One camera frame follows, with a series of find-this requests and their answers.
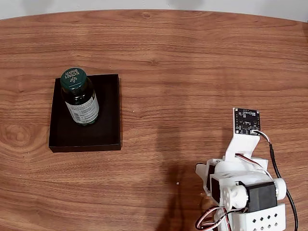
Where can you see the shallow black box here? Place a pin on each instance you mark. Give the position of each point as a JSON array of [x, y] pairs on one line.
[[106, 125]]

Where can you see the camera board on white mount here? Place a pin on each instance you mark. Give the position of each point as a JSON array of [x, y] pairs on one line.
[[246, 121]]

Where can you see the green-capped dark pill bottle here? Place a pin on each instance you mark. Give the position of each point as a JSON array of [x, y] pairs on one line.
[[77, 96]]

